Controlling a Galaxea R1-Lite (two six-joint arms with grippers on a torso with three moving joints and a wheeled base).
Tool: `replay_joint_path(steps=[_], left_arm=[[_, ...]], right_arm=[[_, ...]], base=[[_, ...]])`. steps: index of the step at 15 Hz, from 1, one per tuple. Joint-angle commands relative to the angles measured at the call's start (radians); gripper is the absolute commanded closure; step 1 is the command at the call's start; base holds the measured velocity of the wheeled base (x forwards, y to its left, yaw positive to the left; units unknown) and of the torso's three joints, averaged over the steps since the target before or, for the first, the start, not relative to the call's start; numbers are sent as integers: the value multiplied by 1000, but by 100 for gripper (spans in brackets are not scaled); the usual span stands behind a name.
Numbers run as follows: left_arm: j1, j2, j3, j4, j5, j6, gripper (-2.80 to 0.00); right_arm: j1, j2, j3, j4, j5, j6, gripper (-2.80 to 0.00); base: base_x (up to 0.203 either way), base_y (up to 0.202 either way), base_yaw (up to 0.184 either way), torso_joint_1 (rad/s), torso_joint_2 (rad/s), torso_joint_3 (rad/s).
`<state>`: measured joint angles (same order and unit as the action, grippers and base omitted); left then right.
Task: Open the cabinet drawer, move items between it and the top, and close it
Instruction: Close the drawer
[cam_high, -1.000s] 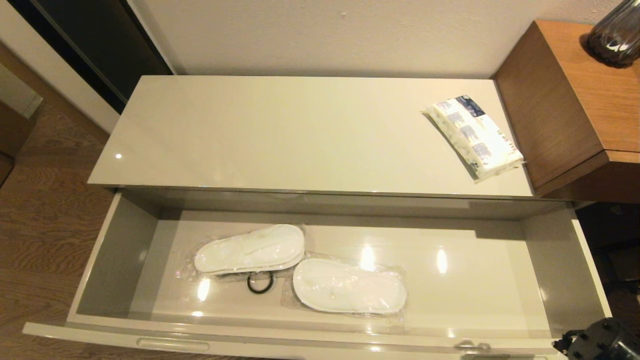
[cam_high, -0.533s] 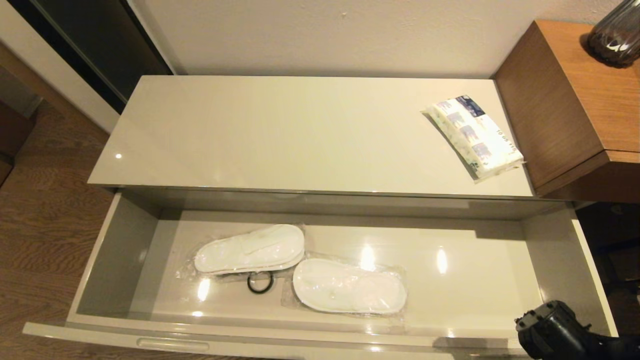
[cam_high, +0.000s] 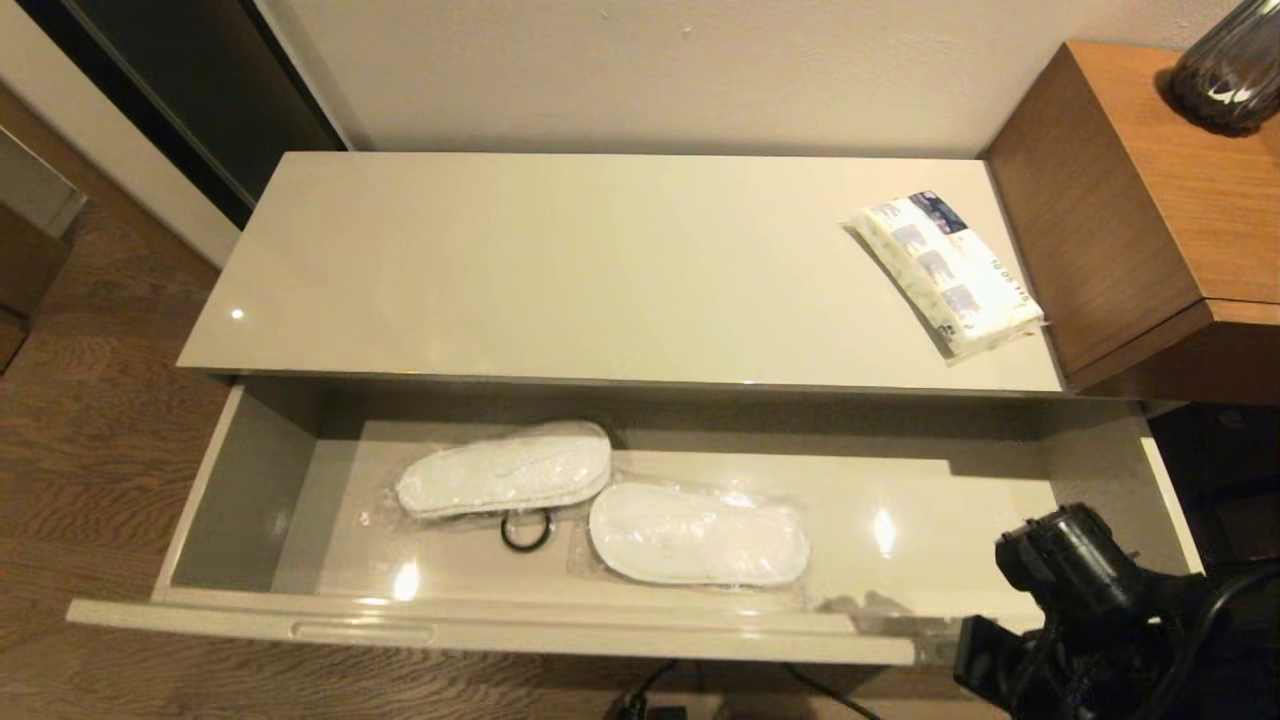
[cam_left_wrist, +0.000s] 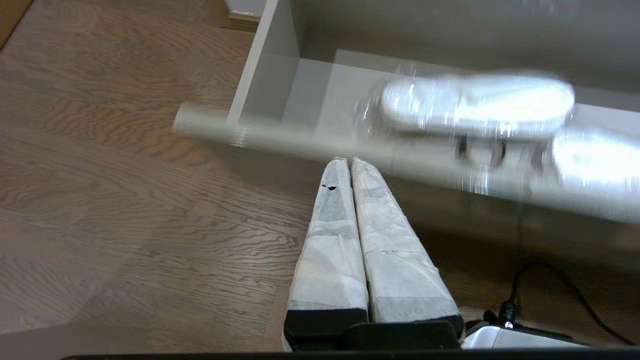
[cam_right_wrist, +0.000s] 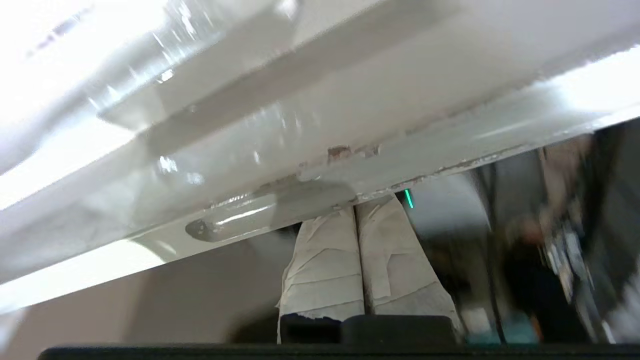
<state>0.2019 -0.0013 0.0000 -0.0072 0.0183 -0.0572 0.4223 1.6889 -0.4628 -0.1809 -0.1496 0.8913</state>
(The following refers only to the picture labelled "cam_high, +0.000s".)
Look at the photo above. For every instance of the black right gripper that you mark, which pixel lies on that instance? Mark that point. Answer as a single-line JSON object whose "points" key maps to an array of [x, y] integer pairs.
{"points": [[1000, 670]]}

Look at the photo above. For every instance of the glossy white drawer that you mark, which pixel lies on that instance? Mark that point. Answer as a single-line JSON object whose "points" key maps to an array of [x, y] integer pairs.
{"points": [[900, 520]]}

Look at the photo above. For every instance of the white blue printed packet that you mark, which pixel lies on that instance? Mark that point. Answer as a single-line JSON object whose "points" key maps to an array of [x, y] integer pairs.
{"points": [[945, 270]]}

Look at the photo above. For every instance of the white slippers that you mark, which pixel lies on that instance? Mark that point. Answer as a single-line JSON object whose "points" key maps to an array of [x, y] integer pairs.
{"points": [[510, 470], [700, 535]]}

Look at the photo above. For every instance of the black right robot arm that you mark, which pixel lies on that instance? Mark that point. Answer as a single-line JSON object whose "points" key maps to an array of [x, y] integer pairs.
{"points": [[1120, 600]]}

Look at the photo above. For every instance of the grey black robot base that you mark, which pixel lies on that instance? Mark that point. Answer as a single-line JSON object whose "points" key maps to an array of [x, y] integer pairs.
{"points": [[660, 714]]}

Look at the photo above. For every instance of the brown wooden side cabinet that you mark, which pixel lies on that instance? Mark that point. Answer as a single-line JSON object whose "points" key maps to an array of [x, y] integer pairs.
{"points": [[1100, 200]]}

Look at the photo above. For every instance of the glossy white cabinet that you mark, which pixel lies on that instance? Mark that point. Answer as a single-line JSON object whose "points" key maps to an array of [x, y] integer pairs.
{"points": [[600, 270]]}

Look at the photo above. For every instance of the dark ribbed glass vase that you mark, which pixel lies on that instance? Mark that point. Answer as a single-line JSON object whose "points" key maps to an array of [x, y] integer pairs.
{"points": [[1230, 80]]}

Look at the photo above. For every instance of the dark door panel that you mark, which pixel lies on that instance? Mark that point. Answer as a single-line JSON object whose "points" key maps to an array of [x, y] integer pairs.
{"points": [[200, 80]]}

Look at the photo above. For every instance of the brown wooden box furniture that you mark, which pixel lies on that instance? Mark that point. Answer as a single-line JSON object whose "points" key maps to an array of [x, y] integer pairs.
{"points": [[25, 270]]}

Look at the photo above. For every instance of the white flat panel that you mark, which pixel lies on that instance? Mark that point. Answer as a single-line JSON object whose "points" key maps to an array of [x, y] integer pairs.
{"points": [[35, 185]]}

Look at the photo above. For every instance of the white door frame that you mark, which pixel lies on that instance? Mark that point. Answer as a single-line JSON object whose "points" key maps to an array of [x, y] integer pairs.
{"points": [[100, 130]]}

